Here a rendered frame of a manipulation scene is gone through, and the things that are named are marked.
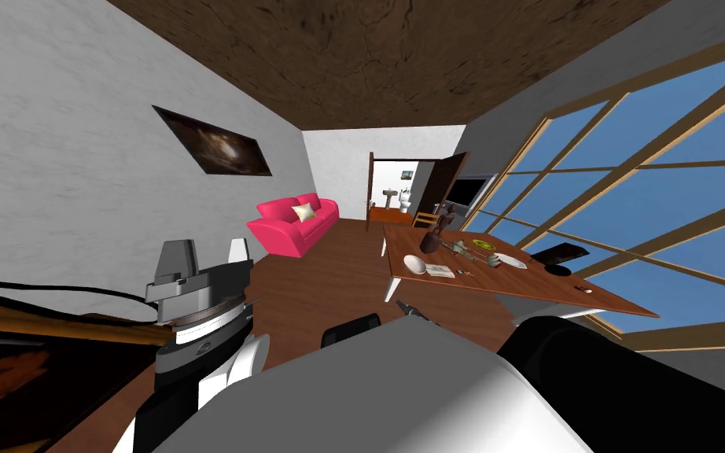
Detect brown wooden dining table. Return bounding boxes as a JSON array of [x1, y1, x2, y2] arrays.
[[379, 212, 661, 319]]

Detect black curved bar handle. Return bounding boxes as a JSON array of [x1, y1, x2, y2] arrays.
[[0, 271, 161, 311]]

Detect pink sofa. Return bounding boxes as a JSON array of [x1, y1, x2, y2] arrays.
[[246, 193, 341, 259]]

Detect dark wooden cabinet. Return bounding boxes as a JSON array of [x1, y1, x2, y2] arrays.
[[0, 285, 176, 453]]

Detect black television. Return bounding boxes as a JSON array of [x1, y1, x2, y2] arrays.
[[447, 177, 497, 219]]

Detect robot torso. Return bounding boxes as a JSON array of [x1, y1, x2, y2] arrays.
[[166, 300, 591, 453]]

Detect dark brown open door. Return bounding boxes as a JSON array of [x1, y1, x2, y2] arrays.
[[415, 151, 470, 219]]

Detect large wooden framed window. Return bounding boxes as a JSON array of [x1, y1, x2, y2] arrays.
[[461, 26, 725, 353]]

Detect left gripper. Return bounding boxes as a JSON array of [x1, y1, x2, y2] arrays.
[[145, 237, 255, 324]]

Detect dark framed wall picture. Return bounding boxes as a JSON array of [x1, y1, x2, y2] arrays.
[[151, 105, 274, 177]]

